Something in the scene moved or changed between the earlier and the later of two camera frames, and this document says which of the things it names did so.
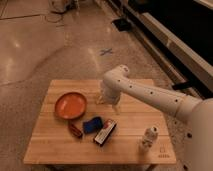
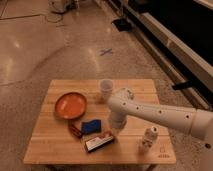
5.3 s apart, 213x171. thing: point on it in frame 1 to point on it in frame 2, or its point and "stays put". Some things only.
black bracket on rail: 180,86 stays put
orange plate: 70,105 stays put
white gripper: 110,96 to 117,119
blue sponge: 90,126 stays put
